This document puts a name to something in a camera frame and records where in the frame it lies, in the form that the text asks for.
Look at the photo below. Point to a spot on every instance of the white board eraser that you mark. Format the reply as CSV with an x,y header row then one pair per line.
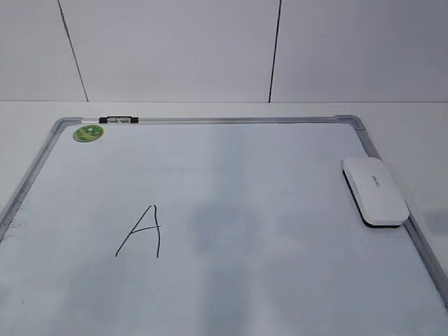
x,y
377,197

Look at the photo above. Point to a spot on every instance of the round green magnet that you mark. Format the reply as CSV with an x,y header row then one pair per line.
x,y
88,133

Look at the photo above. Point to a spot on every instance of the white whiteboard with grey frame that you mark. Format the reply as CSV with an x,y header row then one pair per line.
x,y
209,227

